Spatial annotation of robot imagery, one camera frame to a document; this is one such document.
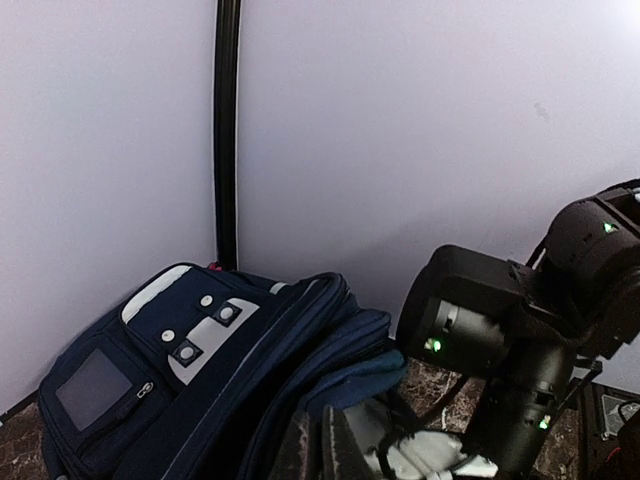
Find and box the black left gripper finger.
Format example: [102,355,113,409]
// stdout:
[321,406,373,480]

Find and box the navy blue backpack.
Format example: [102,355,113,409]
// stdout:
[38,263,407,479]

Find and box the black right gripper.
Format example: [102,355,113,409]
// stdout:
[345,399,498,479]

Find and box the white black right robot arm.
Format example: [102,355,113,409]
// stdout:
[365,179,639,479]

